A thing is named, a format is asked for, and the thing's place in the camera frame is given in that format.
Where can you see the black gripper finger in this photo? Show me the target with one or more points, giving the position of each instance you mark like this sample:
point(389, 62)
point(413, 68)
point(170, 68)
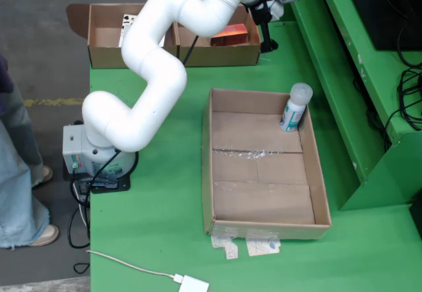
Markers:
point(265, 31)

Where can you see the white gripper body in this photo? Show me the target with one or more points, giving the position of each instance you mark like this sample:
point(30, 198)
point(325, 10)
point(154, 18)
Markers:
point(275, 10)

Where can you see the red product box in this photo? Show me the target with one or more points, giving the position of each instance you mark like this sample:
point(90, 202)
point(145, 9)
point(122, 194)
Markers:
point(230, 35)

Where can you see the grey robot base box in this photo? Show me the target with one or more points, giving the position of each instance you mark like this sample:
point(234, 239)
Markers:
point(74, 143)

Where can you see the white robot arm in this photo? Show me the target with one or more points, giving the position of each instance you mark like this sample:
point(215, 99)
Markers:
point(155, 74)

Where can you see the brown cardboard box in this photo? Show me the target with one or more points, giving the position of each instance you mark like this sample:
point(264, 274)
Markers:
point(99, 25)
point(224, 56)

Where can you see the shallow cardboard tray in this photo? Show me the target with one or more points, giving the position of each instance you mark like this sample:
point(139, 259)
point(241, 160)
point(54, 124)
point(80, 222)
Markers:
point(263, 203)

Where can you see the white bottle teal label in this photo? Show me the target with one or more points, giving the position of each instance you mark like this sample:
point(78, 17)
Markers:
point(293, 114)

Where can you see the green metal shelf unit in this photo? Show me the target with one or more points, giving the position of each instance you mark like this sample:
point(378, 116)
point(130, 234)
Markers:
point(362, 124)

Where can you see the black-spotted white carton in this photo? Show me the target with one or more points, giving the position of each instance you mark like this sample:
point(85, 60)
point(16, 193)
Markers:
point(127, 25)

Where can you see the white paper label scrap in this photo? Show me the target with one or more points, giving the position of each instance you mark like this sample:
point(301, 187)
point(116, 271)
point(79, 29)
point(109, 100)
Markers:
point(263, 247)
point(227, 247)

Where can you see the white power adapter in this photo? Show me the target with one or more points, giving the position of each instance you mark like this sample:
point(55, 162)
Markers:
point(194, 285)

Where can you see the person in blue jeans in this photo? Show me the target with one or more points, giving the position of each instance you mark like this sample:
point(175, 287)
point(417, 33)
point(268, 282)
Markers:
point(16, 180)

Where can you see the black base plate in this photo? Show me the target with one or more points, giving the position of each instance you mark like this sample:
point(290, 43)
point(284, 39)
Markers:
point(118, 183)

